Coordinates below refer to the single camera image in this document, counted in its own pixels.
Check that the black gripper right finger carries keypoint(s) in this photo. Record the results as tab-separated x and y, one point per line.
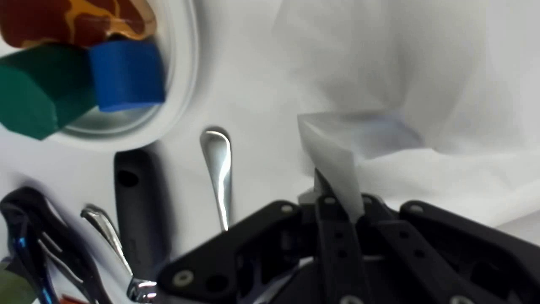
449	259

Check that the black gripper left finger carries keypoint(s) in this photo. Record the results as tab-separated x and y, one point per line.
338	254

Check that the white tissue paper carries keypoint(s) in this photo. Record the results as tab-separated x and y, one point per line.
393	73

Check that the white rimmed glass bowl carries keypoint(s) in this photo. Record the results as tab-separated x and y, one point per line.
179	73

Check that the blue block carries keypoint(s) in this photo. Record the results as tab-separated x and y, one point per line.
128	77

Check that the green block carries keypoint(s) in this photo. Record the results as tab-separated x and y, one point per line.
39	90

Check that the red orange patterned block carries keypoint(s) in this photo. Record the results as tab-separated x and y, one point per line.
51	19

